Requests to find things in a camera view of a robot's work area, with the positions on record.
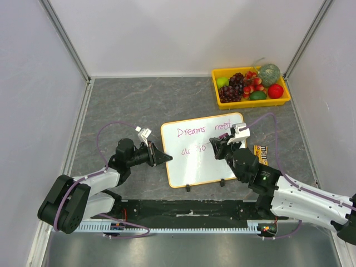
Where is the yellow plastic fruit tray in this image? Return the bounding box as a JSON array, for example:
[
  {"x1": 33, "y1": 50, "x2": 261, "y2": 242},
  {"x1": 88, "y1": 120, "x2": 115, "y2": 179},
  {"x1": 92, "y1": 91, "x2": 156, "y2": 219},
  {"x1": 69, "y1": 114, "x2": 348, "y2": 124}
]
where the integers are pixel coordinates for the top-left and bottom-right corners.
[{"x1": 211, "y1": 66, "x2": 291, "y2": 110}]

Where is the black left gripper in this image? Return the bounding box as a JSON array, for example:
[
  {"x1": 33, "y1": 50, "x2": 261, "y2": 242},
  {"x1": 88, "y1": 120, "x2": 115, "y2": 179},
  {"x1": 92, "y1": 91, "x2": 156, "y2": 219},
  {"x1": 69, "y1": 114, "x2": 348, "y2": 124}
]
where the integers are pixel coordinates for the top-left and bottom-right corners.
[{"x1": 127, "y1": 140, "x2": 171, "y2": 167}]

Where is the red cherry cluster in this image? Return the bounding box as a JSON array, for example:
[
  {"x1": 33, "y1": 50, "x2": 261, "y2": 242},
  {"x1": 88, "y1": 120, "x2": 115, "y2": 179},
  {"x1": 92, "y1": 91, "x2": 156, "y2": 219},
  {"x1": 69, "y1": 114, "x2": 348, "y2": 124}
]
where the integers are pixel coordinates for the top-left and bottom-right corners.
[{"x1": 243, "y1": 71, "x2": 267, "y2": 100}]

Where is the green apple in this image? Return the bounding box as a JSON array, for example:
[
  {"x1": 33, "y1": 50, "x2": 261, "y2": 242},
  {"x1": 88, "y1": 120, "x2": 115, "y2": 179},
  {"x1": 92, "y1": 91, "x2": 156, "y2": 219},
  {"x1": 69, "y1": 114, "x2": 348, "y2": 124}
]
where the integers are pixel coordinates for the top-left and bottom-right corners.
[{"x1": 216, "y1": 77, "x2": 230, "y2": 88}]

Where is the aluminium frame post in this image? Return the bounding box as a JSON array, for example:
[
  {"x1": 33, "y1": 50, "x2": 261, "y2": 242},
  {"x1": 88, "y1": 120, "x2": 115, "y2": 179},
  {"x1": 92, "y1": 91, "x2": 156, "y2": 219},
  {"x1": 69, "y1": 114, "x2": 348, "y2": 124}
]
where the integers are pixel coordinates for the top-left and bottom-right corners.
[
  {"x1": 39, "y1": 0, "x2": 91, "y2": 83},
  {"x1": 283, "y1": 0, "x2": 334, "y2": 81}
]

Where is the orange framed whiteboard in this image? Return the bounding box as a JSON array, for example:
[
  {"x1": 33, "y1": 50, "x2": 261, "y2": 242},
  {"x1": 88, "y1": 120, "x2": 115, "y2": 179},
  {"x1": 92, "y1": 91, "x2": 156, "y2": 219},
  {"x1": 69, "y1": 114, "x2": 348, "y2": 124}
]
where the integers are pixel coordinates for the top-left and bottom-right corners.
[{"x1": 161, "y1": 112, "x2": 244, "y2": 188}]

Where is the green netted melon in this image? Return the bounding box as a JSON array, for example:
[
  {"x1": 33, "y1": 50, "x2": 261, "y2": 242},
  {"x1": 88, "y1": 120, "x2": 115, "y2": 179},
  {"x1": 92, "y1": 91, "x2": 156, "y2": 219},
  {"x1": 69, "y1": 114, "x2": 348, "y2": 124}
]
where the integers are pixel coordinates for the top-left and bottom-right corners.
[{"x1": 258, "y1": 63, "x2": 280, "y2": 87}]

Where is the left aluminium floor rail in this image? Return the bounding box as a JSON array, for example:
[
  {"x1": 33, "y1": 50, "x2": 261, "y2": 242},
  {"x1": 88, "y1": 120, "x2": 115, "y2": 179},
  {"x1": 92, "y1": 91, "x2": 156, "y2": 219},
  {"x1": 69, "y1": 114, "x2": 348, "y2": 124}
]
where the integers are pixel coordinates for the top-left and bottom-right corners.
[{"x1": 58, "y1": 79, "x2": 95, "y2": 176}]

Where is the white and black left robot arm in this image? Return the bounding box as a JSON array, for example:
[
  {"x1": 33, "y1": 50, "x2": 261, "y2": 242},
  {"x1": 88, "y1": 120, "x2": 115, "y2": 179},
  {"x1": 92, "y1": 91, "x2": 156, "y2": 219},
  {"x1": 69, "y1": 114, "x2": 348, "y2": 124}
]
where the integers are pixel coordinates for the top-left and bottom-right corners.
[{"x1": 37, "y1": 139, "x2": 173, "y2": 234}]

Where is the dark purple grape bunch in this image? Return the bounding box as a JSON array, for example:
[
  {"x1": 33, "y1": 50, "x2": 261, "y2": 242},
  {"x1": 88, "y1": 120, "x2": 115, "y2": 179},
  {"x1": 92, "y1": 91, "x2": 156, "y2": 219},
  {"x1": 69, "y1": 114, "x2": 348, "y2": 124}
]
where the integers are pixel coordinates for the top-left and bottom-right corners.
[{"x1": 218, "y1": 86, "x2": 243, "y2": 103}]

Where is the light blue slotted cable duct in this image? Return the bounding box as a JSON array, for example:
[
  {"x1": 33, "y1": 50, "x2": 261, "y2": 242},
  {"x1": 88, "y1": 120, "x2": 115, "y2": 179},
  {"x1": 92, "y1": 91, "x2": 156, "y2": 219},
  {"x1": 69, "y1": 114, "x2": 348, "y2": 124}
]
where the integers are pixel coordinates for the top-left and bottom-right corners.
[{"x1": 75, "y1": 220, "x2": 266, "y2": 234}]

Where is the dark red grape bunch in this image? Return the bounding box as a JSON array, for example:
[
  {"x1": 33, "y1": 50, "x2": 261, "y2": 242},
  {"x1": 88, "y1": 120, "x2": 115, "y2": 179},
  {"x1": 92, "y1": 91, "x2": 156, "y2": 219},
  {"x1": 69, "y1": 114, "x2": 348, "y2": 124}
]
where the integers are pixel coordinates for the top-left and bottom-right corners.
[{"x1": 229, "y1": 72, "x2": 245, "y2": 87}]

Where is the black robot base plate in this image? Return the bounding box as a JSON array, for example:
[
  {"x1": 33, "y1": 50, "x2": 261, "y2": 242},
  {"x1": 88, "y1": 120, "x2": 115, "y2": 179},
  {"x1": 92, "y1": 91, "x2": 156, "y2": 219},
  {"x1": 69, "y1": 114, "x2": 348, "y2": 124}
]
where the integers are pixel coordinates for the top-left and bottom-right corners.
[{"x1": 108, "y1": 200, "x2": 275, "y2": 229}]

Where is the right aluminium frame post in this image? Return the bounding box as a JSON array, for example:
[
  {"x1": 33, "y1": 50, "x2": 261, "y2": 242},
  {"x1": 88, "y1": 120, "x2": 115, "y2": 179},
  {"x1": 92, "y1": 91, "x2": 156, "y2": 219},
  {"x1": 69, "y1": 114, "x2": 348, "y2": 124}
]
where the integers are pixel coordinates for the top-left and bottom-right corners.
[{"x1": 283, "y1": 0, "x2": 334, "y2": 81}]

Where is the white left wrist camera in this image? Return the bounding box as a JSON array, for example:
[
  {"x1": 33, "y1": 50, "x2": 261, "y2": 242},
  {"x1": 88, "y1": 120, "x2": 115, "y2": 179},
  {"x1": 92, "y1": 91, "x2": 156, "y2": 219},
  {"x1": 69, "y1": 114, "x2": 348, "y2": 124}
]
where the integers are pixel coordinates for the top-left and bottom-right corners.
[{"x1": 135, "y1": 126, "x2": 152, "y2": 147}]

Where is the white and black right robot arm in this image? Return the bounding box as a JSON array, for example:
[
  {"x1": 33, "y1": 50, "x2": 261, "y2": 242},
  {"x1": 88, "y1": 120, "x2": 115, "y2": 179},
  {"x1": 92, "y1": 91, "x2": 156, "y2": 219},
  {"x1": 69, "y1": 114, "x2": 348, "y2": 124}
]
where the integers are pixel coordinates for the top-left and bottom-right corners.
[{"x1": 209, "y1": 136, "x2": 355, "y2": 245}]

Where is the yellow candy packet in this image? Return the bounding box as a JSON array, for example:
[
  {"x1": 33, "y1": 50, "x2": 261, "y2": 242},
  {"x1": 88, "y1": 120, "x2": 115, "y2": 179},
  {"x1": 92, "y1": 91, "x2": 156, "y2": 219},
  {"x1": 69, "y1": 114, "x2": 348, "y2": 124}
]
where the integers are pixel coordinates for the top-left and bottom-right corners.
[{"x1": 254, "y1": 145, "x2": 269, "y2": 166}]

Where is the red apple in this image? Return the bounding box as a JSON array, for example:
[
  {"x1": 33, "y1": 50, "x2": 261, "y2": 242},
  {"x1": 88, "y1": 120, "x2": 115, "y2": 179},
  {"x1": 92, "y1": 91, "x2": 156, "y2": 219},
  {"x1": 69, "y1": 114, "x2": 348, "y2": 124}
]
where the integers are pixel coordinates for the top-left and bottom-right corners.
[{"x1": 268, "y1": 84, "x2": 284, "y2": 99}]

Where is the left aluminium frame post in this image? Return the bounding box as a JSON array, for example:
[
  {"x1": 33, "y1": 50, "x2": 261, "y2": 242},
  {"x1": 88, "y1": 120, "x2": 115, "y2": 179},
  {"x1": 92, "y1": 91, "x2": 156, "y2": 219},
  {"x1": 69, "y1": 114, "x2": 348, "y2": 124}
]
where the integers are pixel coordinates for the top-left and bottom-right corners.
[{"x1": 39, "y1": 0, "x2": 91, "y2": 83}]

